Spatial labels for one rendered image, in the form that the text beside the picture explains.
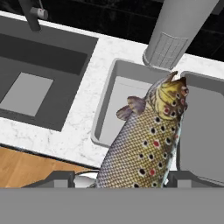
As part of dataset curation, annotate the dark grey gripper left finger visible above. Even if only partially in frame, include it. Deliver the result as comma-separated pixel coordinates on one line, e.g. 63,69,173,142
21,171,76,189

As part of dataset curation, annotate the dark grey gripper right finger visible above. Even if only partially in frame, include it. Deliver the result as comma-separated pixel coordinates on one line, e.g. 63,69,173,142
168,171,224,189

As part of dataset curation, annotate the spotted brown fish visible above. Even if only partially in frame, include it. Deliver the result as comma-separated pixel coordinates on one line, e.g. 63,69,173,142
87,70,190,189

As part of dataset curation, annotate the grey tupperware container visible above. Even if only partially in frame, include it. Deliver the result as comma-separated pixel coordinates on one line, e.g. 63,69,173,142
90,57,173,149
176,70,224,186

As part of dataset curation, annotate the grey kitchen sink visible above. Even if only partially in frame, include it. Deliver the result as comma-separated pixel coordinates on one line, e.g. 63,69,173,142
0,15,99,132

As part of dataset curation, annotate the grey cylindrical grater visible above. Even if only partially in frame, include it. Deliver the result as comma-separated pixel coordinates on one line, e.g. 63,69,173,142
142,0,220,71

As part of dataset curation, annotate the dark grey tap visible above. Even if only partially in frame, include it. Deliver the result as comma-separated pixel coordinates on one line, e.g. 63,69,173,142
18,0,49,32

